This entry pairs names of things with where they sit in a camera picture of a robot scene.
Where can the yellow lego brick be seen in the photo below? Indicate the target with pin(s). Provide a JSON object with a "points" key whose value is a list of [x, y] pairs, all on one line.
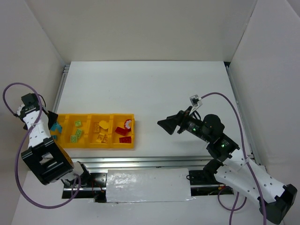
{"points": [[96, 127]]}

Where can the yellow striped lego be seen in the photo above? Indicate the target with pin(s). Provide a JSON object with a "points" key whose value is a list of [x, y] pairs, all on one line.
{"points": [[100, 138]]}

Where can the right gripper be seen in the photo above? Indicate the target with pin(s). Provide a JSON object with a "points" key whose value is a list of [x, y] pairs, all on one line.
{"points": [[179, 123]]}

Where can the blue long lego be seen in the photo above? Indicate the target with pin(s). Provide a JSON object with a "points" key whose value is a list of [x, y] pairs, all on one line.
{"points": [[56, 127]]}

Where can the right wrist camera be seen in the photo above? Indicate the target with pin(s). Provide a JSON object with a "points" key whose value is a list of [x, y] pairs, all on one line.
{"points": [[196, 102]]}

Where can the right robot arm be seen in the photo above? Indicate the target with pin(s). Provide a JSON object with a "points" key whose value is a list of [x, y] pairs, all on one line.
{"points": [[230, 167]]}

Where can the light green lego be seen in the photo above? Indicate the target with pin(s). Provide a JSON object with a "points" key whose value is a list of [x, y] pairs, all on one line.
{"points": [[78, 123], [78, 133]]}

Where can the pale green small lego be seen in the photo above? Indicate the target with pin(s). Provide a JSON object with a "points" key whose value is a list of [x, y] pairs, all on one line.
{"points": [[73, 139]]}

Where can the small orange lego in bin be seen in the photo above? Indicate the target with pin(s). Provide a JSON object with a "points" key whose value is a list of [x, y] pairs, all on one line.
{"points": [[105, 139]]}

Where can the white taped sheet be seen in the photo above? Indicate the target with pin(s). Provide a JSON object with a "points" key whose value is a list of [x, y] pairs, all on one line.
{"points": [[148, 185]]}

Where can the red arched lego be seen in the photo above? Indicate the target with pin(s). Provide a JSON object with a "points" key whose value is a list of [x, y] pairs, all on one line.
{"points": [[128, 124]]}

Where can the aluminium rail frame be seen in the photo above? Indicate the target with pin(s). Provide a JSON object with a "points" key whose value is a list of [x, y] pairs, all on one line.
{"points": [[151, 91]]}

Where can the red rectangular lego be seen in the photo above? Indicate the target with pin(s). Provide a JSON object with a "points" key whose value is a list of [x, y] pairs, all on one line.
{"points": [[121, 131]]}

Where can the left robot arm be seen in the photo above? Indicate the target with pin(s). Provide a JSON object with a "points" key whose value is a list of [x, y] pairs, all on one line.
{"points": [[45, 157]]}

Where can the yellow three-compartment bin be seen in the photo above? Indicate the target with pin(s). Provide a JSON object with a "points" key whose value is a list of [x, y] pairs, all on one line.
{"points": [[88, 138]]}

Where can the yellow rounded lego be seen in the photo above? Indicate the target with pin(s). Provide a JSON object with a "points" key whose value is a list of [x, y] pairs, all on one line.
{"points": [[104, 124]]}

